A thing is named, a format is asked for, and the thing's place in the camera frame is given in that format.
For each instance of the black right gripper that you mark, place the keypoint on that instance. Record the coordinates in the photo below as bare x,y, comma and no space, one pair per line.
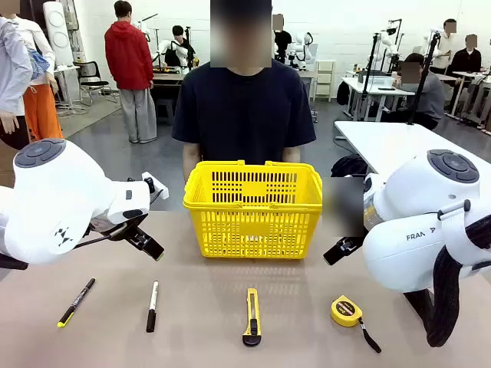
353,242

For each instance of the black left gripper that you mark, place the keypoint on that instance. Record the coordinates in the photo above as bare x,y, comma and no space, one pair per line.
132,226

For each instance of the white marker with black cap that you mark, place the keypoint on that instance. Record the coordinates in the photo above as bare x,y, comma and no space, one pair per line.
152,303

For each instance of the yellow tape measure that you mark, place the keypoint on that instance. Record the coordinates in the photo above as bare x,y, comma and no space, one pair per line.
345,310

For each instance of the yellow utility knife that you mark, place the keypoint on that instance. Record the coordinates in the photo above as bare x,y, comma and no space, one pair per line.
252,306

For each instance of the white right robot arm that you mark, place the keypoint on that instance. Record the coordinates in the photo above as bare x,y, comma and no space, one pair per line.
403,249

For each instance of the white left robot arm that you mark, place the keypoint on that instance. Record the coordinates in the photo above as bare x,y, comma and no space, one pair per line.
57,191

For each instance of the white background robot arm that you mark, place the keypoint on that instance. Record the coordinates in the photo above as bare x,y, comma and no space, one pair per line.
165,46
303,48

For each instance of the person's right forearm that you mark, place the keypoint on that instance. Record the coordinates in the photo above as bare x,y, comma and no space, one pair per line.
192,161

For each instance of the person's left forearm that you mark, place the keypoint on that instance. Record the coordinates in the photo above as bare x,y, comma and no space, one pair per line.
291,155

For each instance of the yellow plastic shopping basket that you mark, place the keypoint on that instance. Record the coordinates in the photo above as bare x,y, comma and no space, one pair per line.
253,214

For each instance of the person in navy T-shirt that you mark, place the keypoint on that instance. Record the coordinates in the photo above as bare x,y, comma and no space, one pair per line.
245,115

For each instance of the seated person in grey top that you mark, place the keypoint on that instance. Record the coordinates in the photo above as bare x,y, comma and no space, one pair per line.
431,96

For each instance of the person in red hoodie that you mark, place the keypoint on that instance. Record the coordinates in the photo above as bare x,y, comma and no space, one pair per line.
128,53

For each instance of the seated person in black clothes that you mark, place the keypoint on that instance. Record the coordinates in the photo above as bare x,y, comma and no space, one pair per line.
177,53

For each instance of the person in black T-shirt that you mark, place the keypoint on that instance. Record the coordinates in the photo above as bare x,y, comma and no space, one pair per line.
282,44

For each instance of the person in black jacket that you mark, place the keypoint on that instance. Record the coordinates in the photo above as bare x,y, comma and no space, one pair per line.
466,59

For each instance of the standing person in white shirt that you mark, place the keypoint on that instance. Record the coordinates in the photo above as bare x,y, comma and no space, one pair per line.
445,46

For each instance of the black backpack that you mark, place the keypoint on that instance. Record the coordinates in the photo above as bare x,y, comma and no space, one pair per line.
349,165

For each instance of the black pen with yellow cap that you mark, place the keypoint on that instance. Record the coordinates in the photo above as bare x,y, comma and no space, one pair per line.
76,303

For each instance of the large white table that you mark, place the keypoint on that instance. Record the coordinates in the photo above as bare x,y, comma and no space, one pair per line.
383,142

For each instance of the white background desk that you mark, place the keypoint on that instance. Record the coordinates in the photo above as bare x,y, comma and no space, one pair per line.
377,90

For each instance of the white shelf cart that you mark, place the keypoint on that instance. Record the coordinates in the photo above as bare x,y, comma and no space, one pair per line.
325,80

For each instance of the figure in orange trousers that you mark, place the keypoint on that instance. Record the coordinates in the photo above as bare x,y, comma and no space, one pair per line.
40,111

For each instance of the black office chair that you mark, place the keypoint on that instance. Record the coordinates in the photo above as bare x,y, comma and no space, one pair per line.
90,76

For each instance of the black tripod pole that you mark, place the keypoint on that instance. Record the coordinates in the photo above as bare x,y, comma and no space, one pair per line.
422,80

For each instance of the figure in light blue shirt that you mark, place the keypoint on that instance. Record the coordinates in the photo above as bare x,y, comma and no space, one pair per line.
11,69

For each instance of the white tower air conditioner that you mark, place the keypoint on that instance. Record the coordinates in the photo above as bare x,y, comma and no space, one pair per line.
57,34

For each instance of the black camera stand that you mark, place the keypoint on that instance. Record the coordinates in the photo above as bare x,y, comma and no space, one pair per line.
369,73

